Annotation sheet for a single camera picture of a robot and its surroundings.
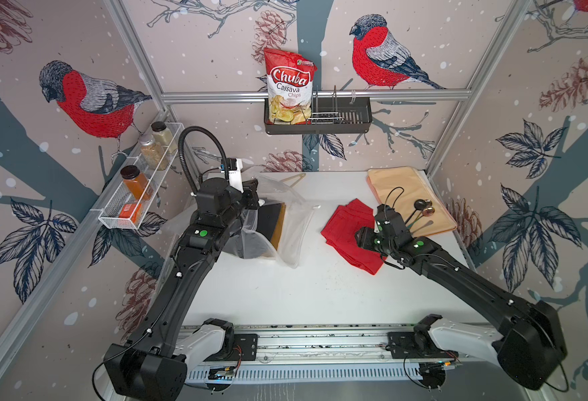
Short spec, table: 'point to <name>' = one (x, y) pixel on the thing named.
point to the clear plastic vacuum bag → (297, 220)
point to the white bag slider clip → (317, 206)
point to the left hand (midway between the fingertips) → (262, 176)
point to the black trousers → (243, 241)
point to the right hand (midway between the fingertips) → (356, 232)
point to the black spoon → (418, 205)
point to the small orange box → (131, 210)
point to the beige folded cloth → (405, 190)
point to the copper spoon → (427, 211)
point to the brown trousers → (276, 235)
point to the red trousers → (340, 230)
